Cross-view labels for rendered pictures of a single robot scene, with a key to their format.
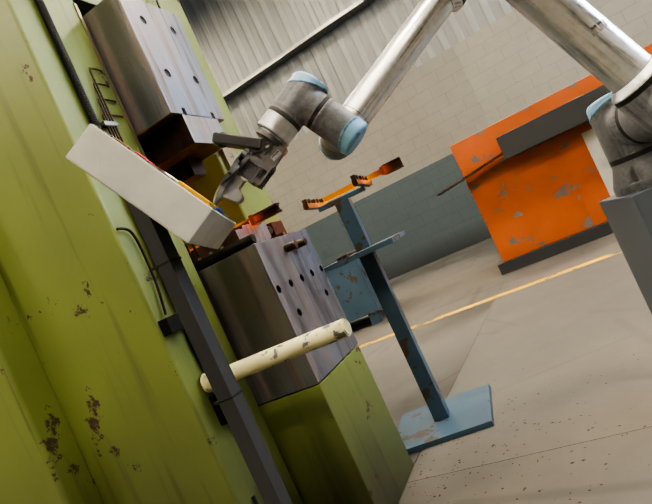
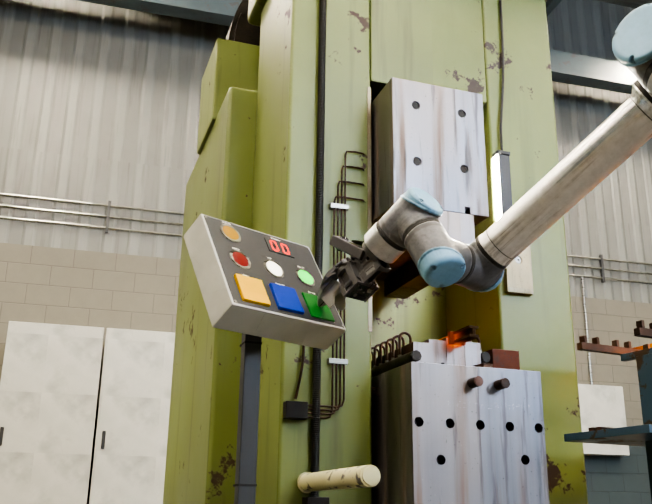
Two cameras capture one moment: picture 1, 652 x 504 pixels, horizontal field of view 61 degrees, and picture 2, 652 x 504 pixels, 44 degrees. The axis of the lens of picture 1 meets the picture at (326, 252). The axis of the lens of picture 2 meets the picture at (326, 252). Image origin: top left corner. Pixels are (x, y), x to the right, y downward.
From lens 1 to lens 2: 1.22 m
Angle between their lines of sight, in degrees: 51
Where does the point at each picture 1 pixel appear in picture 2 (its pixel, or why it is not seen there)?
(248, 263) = (403, 381)
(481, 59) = not seen: outside the picture
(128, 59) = (384, 144)
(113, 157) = (201, 243)
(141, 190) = (205, 274)
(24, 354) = (233, 393)
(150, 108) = (385, 196)
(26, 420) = (208, 448)
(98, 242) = not seen: hidden behind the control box
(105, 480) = not seen: outside the picture
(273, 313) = (406, 446)
